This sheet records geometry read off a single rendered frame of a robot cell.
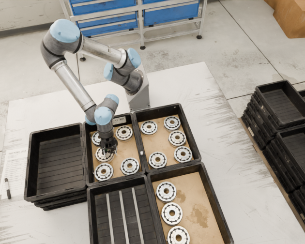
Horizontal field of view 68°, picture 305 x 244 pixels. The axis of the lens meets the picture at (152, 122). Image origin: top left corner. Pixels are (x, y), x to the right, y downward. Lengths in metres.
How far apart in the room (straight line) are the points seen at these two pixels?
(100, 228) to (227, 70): 2.43
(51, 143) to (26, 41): 2.63
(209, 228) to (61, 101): 1.33
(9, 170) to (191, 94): 1.33
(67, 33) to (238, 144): 1.18
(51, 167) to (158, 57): 2.17
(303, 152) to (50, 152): 1.84
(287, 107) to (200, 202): 1.27
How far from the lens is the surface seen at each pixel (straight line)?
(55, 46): 1.20
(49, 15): 3.96
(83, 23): 3.02
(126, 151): 1.35
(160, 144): 1.35
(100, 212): 1.25
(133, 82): 1.52
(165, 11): 3.12
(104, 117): 1.03
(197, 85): 1.84
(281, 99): 2.25
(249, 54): 3.40
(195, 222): 1.22
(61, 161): 1.42
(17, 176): 1.66
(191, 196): 1.25
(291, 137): 2.18
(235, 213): 1.41
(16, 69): 3.53
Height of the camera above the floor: 2.02
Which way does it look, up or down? 56 degrees down
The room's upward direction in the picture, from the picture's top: 3 degrees counter-clockwise
